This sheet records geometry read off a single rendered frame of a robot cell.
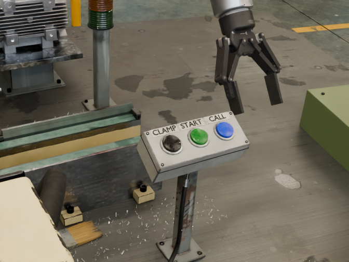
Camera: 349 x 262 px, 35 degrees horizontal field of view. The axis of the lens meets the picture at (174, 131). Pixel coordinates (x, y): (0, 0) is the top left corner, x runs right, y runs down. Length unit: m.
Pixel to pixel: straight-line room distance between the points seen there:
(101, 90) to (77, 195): 0.42
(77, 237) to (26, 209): 0.73
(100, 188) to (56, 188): 0.70
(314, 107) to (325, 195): 0.26
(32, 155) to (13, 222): 0.81
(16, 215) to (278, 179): 0.98
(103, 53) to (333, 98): 0.59
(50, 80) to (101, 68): 0.23
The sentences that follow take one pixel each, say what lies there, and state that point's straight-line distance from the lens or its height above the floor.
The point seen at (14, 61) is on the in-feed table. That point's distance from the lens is 1.48.
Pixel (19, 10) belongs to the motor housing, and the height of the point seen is 1.04.
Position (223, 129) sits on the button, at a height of 1.07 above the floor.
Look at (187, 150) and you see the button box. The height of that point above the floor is 1.06.
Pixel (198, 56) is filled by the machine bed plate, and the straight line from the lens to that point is 1.81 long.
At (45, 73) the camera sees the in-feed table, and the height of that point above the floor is 0.84.
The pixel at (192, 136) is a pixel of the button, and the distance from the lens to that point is 0.88.
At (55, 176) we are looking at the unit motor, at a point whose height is 1.28.
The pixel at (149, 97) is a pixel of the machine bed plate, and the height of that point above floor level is 0.80.
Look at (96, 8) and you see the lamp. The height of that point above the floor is 1.08.
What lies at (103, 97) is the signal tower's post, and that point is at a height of 0.84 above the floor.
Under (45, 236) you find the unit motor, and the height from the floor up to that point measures 1.32.
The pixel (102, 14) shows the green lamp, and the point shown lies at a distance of 1.35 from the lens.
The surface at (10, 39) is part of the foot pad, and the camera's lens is 1.47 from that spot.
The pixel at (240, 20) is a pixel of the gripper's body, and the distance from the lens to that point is 1.21.
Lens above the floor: 1.54
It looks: 32 degrees down
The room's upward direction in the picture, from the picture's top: 4 degrees clockwise
